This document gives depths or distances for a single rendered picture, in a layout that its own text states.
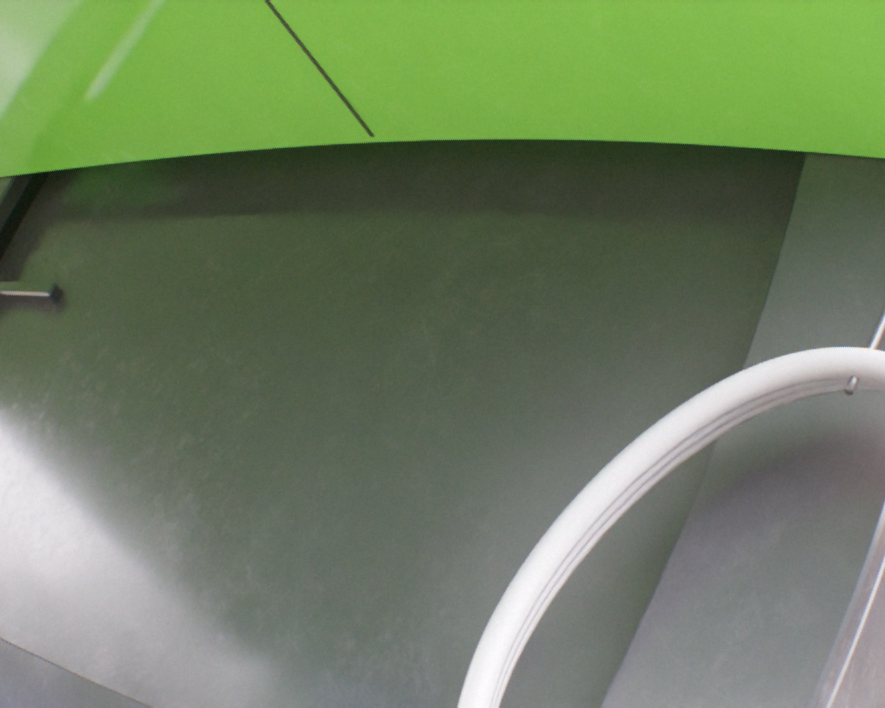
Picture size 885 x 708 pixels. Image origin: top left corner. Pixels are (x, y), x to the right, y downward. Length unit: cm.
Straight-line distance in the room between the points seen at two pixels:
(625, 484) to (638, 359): 19
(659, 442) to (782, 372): 7
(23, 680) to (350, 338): 36
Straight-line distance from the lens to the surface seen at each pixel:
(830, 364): 78
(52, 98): 132
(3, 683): 108
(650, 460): 79
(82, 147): 136
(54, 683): 104
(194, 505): 109
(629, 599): 88
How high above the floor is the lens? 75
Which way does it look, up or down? 24 degrees up
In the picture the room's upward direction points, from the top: 23 degrees clockwise
